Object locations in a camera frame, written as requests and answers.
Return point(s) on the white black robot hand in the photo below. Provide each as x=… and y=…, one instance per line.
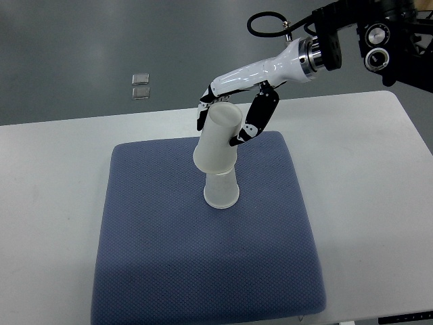
x=295, y=63

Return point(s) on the white paper cup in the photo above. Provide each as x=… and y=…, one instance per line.
x=213, y=154
x=221, y=191

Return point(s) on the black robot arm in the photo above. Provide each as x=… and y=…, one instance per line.
x=394, y=42

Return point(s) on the white paper cup on mat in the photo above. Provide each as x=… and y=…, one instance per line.
x=221, y=191

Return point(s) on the upper silver floor plate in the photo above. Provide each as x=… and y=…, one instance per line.
x=140, y=79

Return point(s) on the blue quilted mat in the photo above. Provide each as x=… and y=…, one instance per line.
x=166, y=257

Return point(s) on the black table control panel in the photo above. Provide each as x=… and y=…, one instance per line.
x=410, y=317

